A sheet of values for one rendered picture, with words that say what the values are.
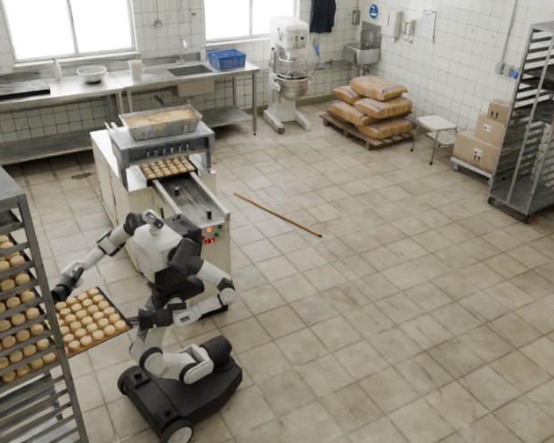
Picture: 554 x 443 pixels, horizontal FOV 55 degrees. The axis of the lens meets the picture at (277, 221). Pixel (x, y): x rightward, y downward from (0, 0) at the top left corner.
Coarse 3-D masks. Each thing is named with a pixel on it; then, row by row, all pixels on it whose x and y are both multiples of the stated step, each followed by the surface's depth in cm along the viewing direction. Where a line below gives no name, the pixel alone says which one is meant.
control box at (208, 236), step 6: (216, 222) 364; (222, 222) 365; (204, 228) 359; (216, 228) 364; (222, 228) 367; (204, 234) 362; (210, 234) 364; (222, 234) 369; (204, 240) 364; (210, 240) 366; (216, 240) 369
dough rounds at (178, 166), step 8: (168, 160) 429; (176, 160) 428; (184, 160) 429; (144, 168) 416; (152, 168) 415; (160, 168) 417; (168, 168) 420; (176, 168) 420; (184, 168) 416; (192, 168) 417; (152, 176) 404; (160, 176) 406
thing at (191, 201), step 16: (176, 192) 393; (192, 192) 400; (160, 208) 398; (192, 208) 380; (208, 208) 380; (224, 240) 377; (208, 256) 376; (224, 256) 383; (208, 288) 391; (192, 304) 390
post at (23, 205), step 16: (16, 192) 193; (32, 224) 200; (32, 240) 202; (32, 256) 207; (48, 288) 216; (48, 304) 219; (48, 320) 224; (64, 352) 234; (64, 368) 237; (80, 416) 255; (80, 432) 260
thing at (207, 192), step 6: (186, 174) 423; (192, 174) 412; (192, 180) 414; (198, 180) 404; (198, 186) 404; (204, 186) 395; (204, 192) 394; (210, 192) 388; (210, 198) 385; (216, 198) 381; (216, 204) 376; (222, 210) 367; (222, 216) 370; (228, 216) 364
